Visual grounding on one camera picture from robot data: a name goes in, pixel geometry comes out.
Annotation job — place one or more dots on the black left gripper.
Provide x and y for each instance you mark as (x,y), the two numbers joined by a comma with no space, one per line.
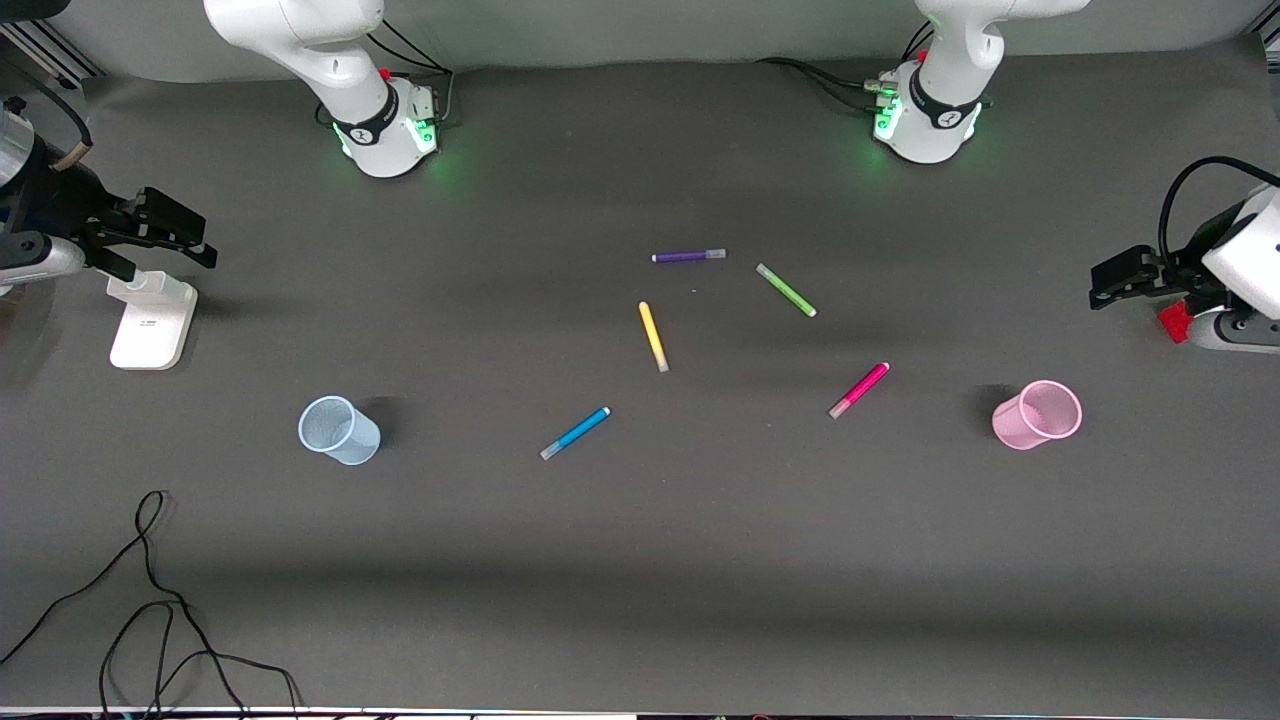
(1178,271)

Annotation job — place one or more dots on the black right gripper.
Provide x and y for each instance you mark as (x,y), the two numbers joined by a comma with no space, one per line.
(57,201)

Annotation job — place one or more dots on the pink marker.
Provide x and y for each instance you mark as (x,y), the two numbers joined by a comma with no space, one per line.
(860,389)

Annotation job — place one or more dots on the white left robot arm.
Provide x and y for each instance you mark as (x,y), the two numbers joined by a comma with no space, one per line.
(945,90)

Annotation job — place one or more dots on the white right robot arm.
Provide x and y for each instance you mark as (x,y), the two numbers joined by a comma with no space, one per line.
(330,60)

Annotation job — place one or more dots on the white plastic stand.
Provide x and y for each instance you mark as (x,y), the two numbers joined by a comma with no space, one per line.
(150,320)

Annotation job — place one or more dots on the pink plastic cup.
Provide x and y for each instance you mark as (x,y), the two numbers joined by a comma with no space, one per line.
(1020,425)

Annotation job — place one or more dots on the light blue plastic cup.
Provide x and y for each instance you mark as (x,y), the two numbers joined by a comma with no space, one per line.
(345,440)

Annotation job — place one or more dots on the green marker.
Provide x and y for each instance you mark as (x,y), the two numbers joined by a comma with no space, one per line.
(786,290)

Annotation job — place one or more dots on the purple marker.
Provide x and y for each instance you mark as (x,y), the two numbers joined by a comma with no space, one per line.
(688,256)

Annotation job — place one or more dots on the blue marker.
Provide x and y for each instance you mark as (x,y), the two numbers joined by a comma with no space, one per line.
(576,433)

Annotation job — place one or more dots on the yellow marker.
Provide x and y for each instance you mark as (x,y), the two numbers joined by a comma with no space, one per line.
(653,336)

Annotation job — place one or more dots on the aluminium frame rail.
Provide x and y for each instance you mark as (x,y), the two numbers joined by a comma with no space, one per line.
(45,50)
(1270,40)

